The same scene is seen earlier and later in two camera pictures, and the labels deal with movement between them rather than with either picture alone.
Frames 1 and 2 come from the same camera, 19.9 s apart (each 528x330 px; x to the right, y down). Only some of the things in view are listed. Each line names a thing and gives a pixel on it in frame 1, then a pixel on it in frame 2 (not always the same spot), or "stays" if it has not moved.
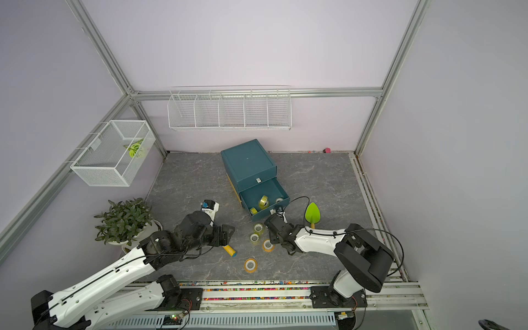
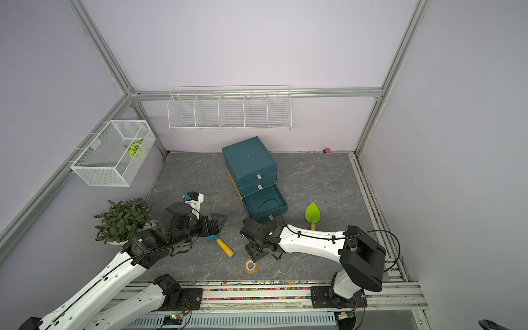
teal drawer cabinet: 252,171 stays
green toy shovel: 313,214 stays
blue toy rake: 229,250 stays
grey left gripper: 217,240 → 216,229
